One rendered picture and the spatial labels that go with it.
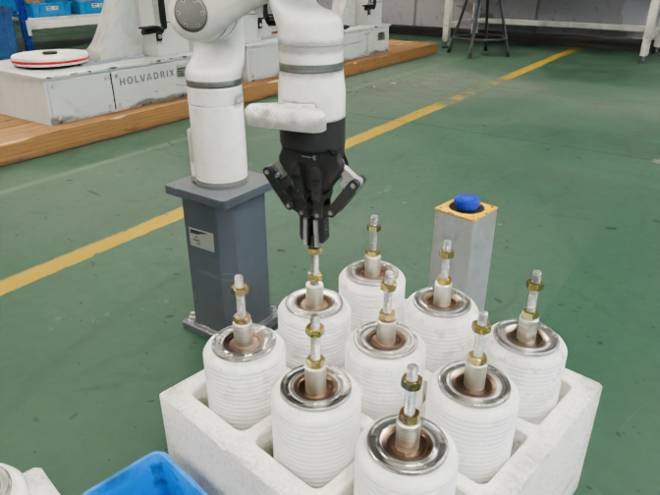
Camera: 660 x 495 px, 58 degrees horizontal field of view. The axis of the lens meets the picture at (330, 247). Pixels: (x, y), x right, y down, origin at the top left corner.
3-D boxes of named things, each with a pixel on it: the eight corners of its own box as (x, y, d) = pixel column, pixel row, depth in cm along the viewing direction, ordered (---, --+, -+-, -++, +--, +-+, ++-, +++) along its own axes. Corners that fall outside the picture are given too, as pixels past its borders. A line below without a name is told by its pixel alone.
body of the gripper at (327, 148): (359, 106, 67) (358, 184, 71) (295, 99, 71) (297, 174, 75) (331, 121, 61) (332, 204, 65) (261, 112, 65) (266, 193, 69)
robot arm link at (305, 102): (241, 127, 62) (236, 66, 59) (293, 105, 71) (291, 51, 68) (318, 137, 58) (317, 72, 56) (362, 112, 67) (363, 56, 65)
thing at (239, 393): (239, 424, 83) (229, 314, 75) (301, 443, 79) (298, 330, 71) (200, 473, 75) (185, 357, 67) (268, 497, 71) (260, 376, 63)
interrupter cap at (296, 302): (345, 320, 74) (345, 316, 74) (285, 321, 73) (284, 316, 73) (341, 291, 81) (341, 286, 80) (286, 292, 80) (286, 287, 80)
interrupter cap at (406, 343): (402, 320, 74) (402, 315, 74) (428, 355, 67) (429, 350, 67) (345, 330, 72) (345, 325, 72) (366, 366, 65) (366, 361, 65)
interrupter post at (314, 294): (323, 310, 76) (324, 288, 75) (304, 310, 76) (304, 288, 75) (323, 301, 78) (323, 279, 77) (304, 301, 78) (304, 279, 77)
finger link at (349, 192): (352, 179, 66) (319, 208, 69) (362, 191, 66) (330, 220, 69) (361, 171, 68) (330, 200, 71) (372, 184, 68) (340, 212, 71)
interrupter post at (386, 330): (391, 335, 71) (392, 311, 70) (399, 346, 69) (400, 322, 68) (372, 338, 70) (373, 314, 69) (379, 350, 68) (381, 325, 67)
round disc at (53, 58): (-3, 66, 245) (-6, 52, 243) (63, 57, 268) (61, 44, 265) (38, 73, 230) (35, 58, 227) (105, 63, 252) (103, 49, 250)
